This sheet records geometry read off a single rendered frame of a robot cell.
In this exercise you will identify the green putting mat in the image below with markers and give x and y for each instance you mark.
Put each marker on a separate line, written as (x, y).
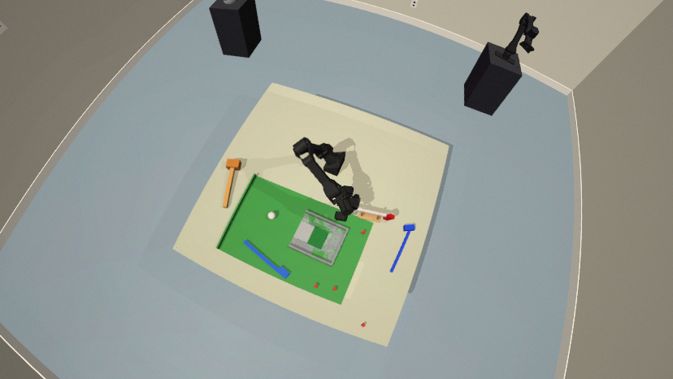
(272, 238)

